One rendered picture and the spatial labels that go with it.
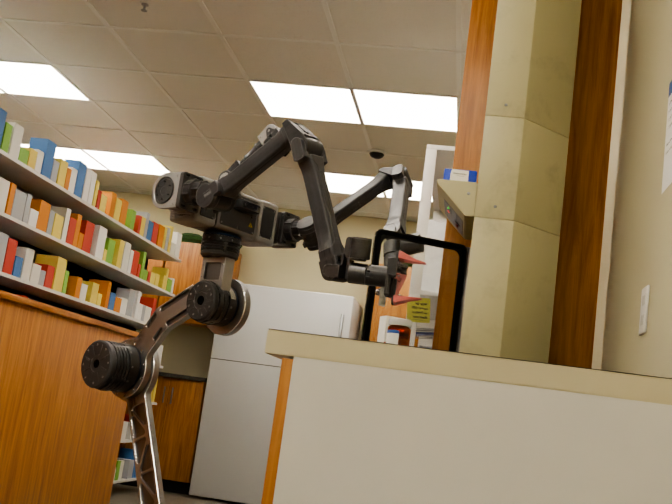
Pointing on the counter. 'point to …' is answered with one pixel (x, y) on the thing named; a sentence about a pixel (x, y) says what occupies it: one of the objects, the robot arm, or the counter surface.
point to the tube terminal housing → (515, 241)
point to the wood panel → (582, 286)
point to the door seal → (424, 242)
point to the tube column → (535, 62)
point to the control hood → (459, 201)
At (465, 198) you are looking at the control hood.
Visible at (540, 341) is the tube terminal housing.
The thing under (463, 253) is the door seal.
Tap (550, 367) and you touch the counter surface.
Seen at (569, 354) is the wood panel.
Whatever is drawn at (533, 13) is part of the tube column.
